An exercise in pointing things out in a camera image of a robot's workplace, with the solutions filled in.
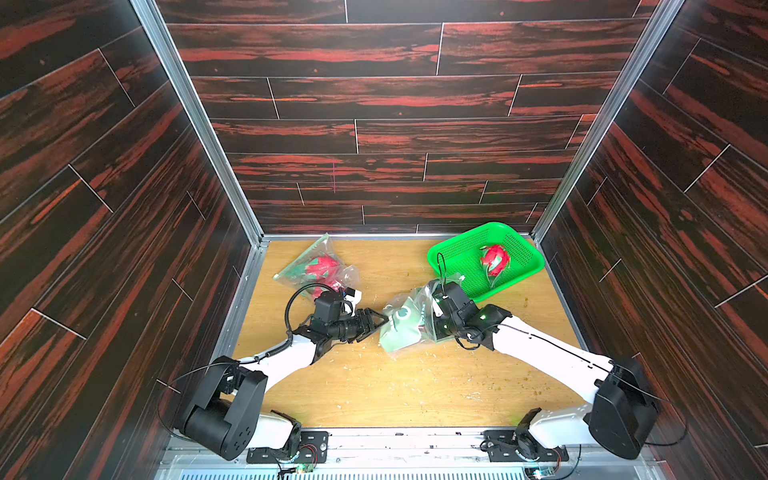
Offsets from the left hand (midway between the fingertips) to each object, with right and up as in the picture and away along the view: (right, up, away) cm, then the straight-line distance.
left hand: (386, 324), depth 83 cm
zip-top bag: (+6, +2, -5) cm, 8 cm away
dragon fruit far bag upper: (-22, +16, +18) cm, 33 cm away
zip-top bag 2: (-32, +14, +18) cm, 40 cm away
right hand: (+14, +2, +2) cm, 14 cm away
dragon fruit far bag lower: (-20, +12, +12) cm, 26 cm away
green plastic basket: (+29, +21, +29) cm, 46 cm away
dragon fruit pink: (+38, +19, +18) cm, 46 cm away
